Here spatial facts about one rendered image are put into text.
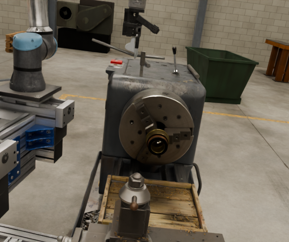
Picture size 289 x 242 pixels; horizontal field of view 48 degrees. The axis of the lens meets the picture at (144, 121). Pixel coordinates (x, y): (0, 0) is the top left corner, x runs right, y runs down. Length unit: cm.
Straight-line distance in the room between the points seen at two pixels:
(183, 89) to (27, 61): 68
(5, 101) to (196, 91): 84
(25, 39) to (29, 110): 30
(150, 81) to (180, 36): 981
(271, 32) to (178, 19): 314
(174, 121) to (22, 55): 68
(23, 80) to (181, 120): 68
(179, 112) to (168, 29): 995
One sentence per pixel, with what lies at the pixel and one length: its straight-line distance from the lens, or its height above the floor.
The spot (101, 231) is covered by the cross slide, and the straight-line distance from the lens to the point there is 96.
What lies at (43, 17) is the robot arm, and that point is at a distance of 157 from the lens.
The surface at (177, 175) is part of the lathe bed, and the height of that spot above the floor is 87.
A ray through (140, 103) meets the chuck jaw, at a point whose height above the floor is 119.
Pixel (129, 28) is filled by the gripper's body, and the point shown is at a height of 146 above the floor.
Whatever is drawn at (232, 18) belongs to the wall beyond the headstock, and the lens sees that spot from 1147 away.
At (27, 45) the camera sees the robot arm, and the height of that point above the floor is 136.
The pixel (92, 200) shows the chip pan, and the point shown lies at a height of 54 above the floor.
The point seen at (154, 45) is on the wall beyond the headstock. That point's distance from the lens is 1126.
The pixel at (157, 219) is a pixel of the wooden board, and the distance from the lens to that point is 116.
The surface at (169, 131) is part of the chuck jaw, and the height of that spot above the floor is 111.
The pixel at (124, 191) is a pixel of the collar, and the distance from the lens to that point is 80.
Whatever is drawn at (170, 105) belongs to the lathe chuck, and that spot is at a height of 120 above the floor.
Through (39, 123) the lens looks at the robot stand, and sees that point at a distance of 147.
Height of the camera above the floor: 157
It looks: 20 degrees down
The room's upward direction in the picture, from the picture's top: 7 degrees clockwise
